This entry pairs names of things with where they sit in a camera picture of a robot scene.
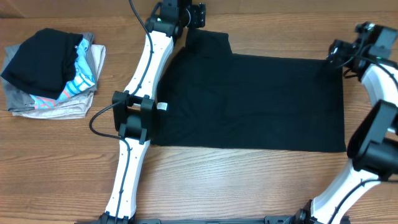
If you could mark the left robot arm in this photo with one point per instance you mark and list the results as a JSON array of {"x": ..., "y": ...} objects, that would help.
[{"x": 135, "y": 111}]

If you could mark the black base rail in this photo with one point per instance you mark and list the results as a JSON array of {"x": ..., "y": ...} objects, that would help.
[{"x": 266, "y": 220}]

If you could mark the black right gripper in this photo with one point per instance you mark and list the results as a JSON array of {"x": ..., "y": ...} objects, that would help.
[{"x": 338, "y": 50}]

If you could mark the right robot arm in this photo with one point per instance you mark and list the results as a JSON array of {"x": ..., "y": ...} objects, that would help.
[{"x": 372, "y": 158}]

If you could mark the black t-shirt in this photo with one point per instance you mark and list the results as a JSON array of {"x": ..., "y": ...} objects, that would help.
[{"x": 216, "y": 98}]

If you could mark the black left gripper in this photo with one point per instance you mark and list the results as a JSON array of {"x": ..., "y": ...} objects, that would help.
[{"x": 198, "y": 15}]

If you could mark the folded black garment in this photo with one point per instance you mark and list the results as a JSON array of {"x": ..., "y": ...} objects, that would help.
[{"x": 44, "y": 63}]

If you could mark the folded beige garment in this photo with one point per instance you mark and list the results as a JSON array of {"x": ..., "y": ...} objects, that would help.
[{"x": 78, "y": 106}]

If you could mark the folded blue striped garment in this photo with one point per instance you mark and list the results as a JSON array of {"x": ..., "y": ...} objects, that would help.
[{"x": 84, "y": 79}]

